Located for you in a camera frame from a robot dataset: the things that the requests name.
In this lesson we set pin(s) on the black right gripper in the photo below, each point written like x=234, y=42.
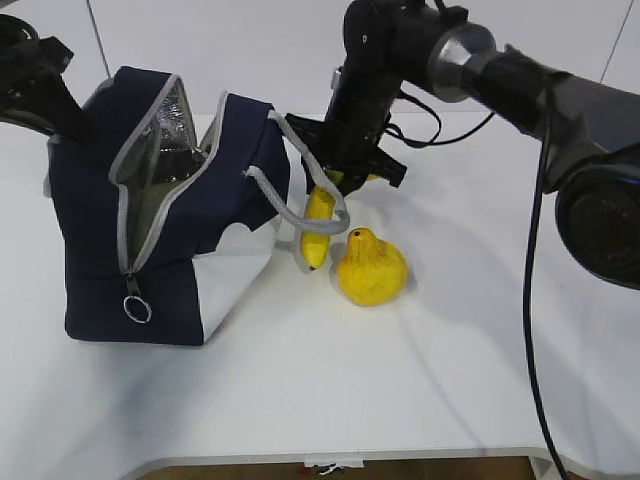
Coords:
x=347, y=141

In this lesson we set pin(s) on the green lid glass container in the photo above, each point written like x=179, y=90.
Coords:
x=152, y=185

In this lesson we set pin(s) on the yellow pear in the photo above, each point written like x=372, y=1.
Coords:
x=372, y=271

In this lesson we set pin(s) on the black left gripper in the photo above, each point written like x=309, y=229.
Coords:
x=33, y=92

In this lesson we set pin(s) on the white table leg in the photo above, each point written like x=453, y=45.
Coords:
x=544, y=469

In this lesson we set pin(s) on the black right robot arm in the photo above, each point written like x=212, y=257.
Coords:
x=590, y=130

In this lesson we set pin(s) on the navy and white lunch bag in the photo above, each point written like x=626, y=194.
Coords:
x=212, y=236

